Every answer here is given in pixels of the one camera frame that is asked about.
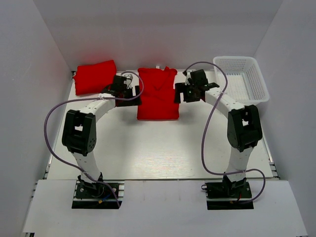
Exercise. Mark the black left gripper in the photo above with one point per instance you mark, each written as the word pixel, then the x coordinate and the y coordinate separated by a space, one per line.
pixel 135 96

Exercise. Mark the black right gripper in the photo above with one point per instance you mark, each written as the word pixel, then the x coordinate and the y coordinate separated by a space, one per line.
pixel 178 91

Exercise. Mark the red t shirt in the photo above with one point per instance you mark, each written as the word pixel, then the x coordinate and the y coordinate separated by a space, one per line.
pixel 158 95
pixel 91 79

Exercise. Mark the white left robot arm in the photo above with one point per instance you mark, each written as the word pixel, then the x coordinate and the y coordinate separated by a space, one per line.
pixel 79 132

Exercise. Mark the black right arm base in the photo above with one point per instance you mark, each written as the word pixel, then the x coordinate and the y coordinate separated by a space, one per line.
pixel 227 195

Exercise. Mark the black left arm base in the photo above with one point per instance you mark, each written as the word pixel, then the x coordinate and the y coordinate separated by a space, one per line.
pixel 97 196

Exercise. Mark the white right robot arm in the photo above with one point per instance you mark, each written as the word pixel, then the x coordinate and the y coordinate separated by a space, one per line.
pixel 243 122

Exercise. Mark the red folded t shirt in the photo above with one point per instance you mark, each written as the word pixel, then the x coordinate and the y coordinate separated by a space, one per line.
pixel 91 79

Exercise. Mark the white plastic mesh basket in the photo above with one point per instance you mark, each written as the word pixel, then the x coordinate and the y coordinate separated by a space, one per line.
pixel 245 80

